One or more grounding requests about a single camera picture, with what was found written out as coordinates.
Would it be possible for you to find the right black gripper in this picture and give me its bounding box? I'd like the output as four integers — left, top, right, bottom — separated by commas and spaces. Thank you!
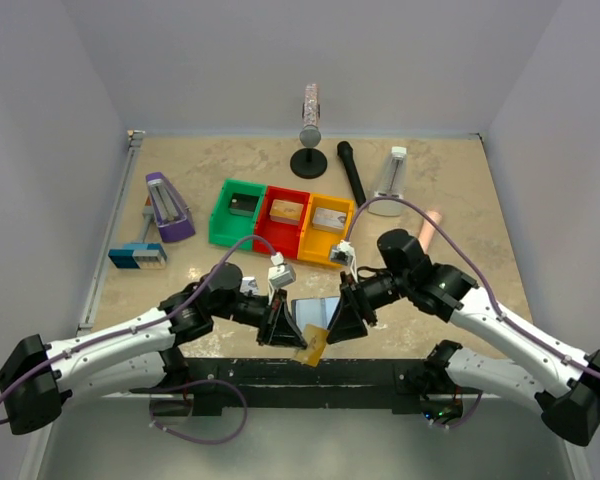
327, 269, 412, 344

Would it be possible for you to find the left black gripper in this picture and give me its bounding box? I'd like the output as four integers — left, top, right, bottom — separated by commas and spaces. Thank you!
213, 288, 307, 351

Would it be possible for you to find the blue leather card holder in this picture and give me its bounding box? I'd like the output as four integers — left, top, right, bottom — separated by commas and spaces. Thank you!
291, 297, 339, 330

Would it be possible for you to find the gold VIP credit card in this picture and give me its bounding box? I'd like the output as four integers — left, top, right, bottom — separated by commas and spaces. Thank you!
292, 324, 328, 368

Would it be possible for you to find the silver credit card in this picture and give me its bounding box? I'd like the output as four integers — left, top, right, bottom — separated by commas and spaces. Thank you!
240, 276, 260, 295

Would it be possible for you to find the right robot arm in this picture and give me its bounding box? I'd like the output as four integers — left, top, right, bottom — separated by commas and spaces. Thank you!
326, 229, 600, 446

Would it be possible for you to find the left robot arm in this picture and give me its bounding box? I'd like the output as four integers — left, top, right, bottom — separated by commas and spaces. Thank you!
0, 263, 307, 435

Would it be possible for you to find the silver card stack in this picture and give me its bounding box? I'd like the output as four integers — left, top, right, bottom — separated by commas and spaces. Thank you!
312, 207, 348, 233

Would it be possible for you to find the orange card stack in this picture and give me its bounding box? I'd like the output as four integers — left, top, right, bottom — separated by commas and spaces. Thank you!
268, 199, 304, 226

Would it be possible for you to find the black card stack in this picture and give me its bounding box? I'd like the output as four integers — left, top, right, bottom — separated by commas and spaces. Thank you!
228, 192, 261, 217

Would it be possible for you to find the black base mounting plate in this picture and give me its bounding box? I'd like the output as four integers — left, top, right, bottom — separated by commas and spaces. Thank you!
128, 356, 484, 417

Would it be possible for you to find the yellow plastic bin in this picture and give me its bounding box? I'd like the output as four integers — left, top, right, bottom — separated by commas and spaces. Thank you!
297, 193, 355, 267

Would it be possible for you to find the red plastic bin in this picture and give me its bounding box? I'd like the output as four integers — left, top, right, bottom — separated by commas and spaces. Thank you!
254, 185, 310, 259

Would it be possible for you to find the pink microphone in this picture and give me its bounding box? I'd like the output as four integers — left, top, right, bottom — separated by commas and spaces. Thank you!
418, 210, 442, 253

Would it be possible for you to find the green plastic bin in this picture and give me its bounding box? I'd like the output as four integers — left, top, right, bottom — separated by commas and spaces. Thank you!
208, 179, 266, 247

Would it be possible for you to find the white metronome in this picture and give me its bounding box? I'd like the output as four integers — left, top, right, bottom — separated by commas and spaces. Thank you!
367, 146, 408, 217

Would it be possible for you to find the purple metronome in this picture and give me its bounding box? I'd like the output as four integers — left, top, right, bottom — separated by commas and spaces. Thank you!
146, 172, 196, 243

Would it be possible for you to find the blue grey block toy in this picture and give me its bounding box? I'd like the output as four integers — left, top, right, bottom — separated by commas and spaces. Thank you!
108, 197, 167, 270

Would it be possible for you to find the black round microphone stand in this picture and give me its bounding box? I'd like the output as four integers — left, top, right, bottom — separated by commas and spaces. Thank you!
290, 148, 328, 179

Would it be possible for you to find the black microphone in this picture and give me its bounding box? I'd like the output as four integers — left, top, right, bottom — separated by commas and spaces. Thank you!
336, 141, 366, 207

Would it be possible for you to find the glitter microphone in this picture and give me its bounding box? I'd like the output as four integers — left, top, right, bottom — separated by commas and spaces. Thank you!
299, 83, 321, 148

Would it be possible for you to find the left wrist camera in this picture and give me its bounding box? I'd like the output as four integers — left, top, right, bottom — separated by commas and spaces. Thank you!
267, 263, 296, 300

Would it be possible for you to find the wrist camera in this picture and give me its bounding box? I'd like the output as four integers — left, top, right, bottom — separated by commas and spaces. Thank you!
328, 240, 358, 280
267, 263, 296, 300

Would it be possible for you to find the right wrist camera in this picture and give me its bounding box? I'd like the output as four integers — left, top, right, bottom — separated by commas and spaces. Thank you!
328, 240, 358, 280

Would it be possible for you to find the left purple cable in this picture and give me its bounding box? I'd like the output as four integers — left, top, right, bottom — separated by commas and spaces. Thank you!
0, 234, 284, 426

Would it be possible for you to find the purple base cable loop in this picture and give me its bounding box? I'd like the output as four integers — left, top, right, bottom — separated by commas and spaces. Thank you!
148, 379, 249, 446

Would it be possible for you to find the aluminium frame rail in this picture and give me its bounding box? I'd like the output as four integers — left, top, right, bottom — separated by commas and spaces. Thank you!
76, 130, 146, 337

